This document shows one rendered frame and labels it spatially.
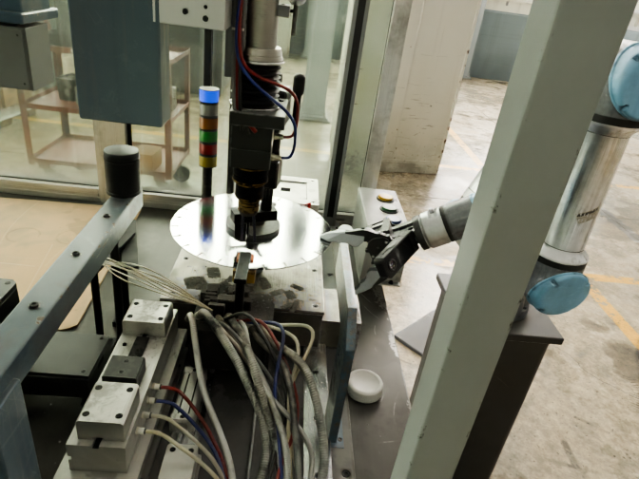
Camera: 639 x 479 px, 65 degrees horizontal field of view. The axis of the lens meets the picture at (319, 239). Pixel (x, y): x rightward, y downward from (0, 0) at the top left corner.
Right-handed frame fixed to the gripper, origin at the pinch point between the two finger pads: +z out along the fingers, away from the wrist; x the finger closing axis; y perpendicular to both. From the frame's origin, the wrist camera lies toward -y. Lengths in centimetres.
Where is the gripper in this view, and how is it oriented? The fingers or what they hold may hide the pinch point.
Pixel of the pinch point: (334, 268)
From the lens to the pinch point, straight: 104.5
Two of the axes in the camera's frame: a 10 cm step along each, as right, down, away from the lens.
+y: 1.5, -4.5, 8.8
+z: -8.8, 3.4, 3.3
